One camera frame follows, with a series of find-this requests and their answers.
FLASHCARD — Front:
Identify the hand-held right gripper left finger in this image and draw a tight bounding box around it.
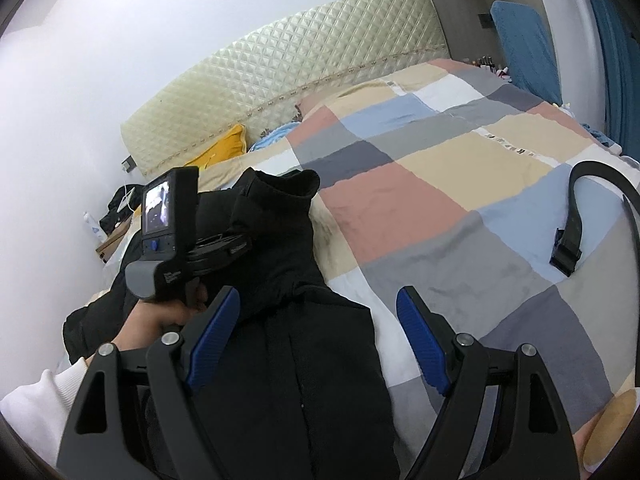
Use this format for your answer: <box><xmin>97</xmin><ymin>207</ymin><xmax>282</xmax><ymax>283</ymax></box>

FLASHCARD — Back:
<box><xmin>56</xmin><ymin>285</ymin><xmax>241</xmax><ymax>480</ymax></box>

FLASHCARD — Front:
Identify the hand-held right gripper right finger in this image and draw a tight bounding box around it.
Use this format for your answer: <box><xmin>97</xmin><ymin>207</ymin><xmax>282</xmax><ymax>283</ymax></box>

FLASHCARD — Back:
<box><xmin>396</xmin><ymin>286</ymin><xmax>576</xmax><ymax>480</ymax></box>

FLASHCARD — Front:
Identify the black puffer jacket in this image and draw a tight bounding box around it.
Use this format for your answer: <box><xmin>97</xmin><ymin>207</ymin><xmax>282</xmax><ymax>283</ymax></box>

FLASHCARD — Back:
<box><xmin>62</xmin><ymin>169</ymin><xmax>401</xmax><ymax>480</ymax></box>

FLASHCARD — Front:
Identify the person's left forearm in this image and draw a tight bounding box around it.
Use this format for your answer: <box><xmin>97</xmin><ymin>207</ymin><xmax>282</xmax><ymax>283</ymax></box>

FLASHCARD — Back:
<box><xmin>0</xmin><ymin>340</ymin><xmax>126</xmax><ymax>466</ymax></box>

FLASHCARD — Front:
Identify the person's left hand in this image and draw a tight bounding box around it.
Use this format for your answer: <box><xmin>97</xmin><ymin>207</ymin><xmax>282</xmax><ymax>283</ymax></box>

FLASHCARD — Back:
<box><xmin>117</xmin><ymin>280</ymin><xmax>208</xmax><ymax>352</ymax></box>

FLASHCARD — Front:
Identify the wooden nightstand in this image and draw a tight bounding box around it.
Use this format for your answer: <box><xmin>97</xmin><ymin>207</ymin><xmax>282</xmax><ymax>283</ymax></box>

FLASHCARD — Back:
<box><xmin>95</xmin><ymin>215</ymin><xmax>141</xmax><ymax>266</ymax></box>

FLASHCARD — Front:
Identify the black bag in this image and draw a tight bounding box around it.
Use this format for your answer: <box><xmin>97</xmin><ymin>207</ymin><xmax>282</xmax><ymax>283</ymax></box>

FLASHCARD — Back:
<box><xmin>99</xmin><ymin>185</ymin><xmax>146</xmax><ymax>233</ymax></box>

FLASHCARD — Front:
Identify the white spray bottle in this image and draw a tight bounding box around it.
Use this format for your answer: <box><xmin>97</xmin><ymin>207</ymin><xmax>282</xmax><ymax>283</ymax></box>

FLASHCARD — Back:
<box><xmin>83</xmin><ymin>211</ymin><xmax>107</xmax><ymax>242</ymax></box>

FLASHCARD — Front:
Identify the yellow pillow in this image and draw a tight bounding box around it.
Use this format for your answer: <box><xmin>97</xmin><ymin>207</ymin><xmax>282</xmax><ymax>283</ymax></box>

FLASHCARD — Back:
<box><xmin>184</xmin><ymin>124</ymin><xmax>248</xmax><ymax>168</ymax></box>

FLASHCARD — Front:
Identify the light blue pillow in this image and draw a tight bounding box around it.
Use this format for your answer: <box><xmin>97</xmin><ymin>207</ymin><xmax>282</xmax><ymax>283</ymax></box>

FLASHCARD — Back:
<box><xmin>248</xmin><ymin>120</ymin><xmax>301</xmax><ymax>153</ymax></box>

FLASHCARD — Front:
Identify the checkered patchwork blanket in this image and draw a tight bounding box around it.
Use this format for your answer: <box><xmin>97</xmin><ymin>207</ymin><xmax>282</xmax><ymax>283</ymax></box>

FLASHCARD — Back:
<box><xmin>65</xmin><ymin>57</ymin><xmax>640</xmax><ymax>480</ymax></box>

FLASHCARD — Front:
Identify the cream quilted headboard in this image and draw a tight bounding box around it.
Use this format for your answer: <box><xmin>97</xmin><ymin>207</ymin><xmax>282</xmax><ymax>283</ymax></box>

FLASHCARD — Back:
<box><xmin>120</xmin><ymin>0</ymin><xmax>448</xmax><ymax>178</ymax></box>

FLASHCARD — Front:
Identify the group of small cosmetics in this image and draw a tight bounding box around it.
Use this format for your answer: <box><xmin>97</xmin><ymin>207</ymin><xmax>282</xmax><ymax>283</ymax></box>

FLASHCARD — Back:
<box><xmin>462</xmin><ymin>55</ymin><xmax>512</xmax><ymax>82</ymax></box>

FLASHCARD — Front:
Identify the blue towel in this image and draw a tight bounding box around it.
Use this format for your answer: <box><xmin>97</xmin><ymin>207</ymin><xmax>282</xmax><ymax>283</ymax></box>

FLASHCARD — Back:
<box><xmin>490</xmin><ymin>0</ymin><xmax>565</xmax><ymax>106</ymax></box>

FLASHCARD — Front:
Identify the blue curtain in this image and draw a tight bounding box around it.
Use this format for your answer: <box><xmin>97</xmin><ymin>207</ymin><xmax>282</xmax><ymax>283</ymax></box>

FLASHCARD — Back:
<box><xmin>582</xmin><ymin>0</ymin><xmax>640</xmax><ymax>156</ymax></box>

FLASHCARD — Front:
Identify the black strap with buckle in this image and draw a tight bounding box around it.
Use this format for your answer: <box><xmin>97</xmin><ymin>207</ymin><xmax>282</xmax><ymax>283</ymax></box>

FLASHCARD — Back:
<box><xmin>549</xmin><ymin>160</ymin><xmax>640</xmax><ymax>277</ymax></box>

